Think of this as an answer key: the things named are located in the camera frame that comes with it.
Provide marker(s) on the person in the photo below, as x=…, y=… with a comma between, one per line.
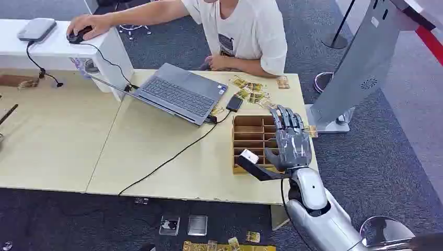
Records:
x=245, y=31

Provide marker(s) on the black computer mouse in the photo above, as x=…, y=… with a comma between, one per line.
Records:
x=78, y=36

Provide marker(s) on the brown flat board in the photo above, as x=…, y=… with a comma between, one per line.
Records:
x=17, y=81

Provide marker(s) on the dark thin stick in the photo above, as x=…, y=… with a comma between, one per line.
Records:
x=8, y=114

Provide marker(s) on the red barrier belt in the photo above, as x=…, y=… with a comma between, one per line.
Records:
x=431, y=43

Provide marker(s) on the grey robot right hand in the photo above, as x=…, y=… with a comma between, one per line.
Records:
x=292, y=145

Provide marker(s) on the white cabinet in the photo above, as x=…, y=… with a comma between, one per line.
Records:
x=62, y=52

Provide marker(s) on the black stanchion pole with base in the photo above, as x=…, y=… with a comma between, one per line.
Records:
x=337, y=34

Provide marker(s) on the small dark floor item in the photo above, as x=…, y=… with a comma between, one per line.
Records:
x=141, y=201

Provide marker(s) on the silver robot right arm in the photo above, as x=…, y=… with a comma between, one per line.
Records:
x=322, y=214

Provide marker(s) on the black phone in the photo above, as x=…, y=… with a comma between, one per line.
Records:
x=234, y=103

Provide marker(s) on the chrome stanchion base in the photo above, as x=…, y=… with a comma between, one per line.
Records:
x=322, y=82

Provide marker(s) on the grey kiosk stand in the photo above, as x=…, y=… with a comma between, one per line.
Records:
x=360, y=65

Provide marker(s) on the grey mini computer box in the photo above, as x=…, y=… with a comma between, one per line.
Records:
x=36, y=29

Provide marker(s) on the person's right hand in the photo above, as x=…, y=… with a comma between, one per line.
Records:
x=90, y=24

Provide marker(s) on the large chrome round base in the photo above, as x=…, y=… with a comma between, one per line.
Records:
x=386, y=230

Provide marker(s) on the person's left hand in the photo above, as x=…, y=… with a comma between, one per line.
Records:
x=219, y=63

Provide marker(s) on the gold printed card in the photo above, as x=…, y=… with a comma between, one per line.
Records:
x=312, y=131
x=253, y=237
x=256, y=98
x=242, y=94
x=255, y=87
x=217, y=111
x=283, y=82
x=239, y=82
x=267, y=103

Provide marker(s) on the wooden compartment card box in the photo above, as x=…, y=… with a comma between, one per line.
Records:
x=252, y=138

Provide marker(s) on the grey laptop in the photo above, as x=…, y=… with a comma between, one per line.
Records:
x=180, y=93

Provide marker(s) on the person's hand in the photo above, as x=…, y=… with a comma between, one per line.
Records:
x=90, y=24
x=219, y=63

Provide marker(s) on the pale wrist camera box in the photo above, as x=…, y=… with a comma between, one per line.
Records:
x=249, y=156

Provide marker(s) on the chrome chair base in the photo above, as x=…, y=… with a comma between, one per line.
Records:
x=133, y=30

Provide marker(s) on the clear card case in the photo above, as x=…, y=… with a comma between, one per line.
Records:
x=169, y=225

